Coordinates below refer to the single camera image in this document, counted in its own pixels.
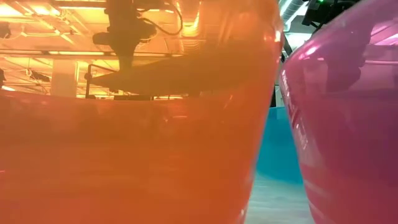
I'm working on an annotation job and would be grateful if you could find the magenta translucent small bowl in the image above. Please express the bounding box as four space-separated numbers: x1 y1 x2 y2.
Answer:
279 0 398 224

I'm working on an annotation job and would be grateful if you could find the blue bowl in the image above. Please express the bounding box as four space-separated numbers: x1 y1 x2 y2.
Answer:
255 106 304 185

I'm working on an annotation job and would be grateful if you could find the orange translucent small bowl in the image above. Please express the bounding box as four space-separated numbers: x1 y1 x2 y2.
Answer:
0 0 284 224

